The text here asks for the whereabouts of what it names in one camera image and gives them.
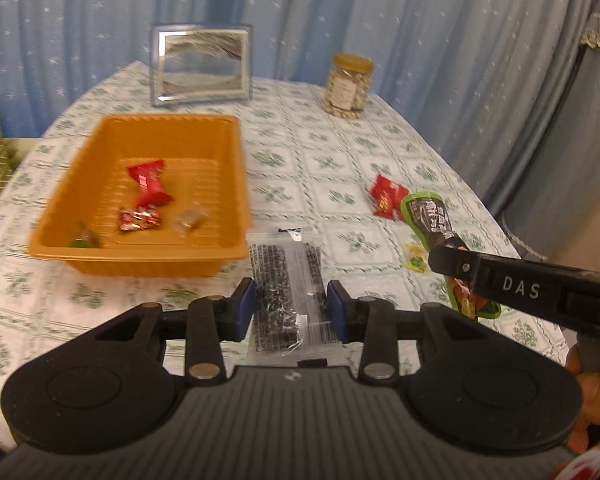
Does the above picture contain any framed sand picture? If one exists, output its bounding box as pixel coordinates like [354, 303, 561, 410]
[150, 22, 255, 107]

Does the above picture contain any small yellow gummy candy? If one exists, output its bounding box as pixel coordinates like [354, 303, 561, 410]
[404, 242, 431, 273]

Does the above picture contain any small clear-wrapped candy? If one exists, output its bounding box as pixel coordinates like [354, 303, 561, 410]
[174, 206, 211, 235]

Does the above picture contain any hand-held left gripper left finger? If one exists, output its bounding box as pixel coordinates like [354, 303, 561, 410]
[95, 277, 256, 386]

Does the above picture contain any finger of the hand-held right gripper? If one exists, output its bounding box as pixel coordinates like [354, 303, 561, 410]
[426, 244, 483, 293]

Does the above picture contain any clear packet of black seeds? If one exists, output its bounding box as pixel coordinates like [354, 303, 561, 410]
[247, 226, 341, 361]

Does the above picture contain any green and dark snack packet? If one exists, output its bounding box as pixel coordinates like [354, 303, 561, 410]
[399, 191, 468, 256]

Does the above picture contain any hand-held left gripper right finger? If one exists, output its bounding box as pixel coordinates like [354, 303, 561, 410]
[326, 280, 486, 386]

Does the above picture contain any orange plastic tray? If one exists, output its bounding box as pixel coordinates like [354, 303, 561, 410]
[27, 112, 253, 277]

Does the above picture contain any blue star-print curtain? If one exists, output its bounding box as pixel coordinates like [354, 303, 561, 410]
[0, 0, 600, 211]

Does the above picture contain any clear jar with yellow lid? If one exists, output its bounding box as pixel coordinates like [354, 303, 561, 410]
[320, 52, 376, 120]

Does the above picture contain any red and white clothing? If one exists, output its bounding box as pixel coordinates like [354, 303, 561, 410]
[550, 440, 600, 480]

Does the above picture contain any light green sofa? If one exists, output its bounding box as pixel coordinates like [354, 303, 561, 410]
[0, 136, 43, 171]

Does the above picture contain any small dark red candy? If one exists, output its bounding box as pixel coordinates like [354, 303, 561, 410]
[117, 206, 165, 233]

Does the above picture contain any floral checked tablecloth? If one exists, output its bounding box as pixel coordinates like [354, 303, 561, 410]
[0, 60, 573, 406]

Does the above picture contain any small green candy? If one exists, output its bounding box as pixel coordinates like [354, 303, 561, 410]
[69, 221, 103, 250]

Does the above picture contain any red snack packet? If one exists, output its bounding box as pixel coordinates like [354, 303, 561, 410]
[369, 174, 411, 221]
[125, 159, 175, 208]

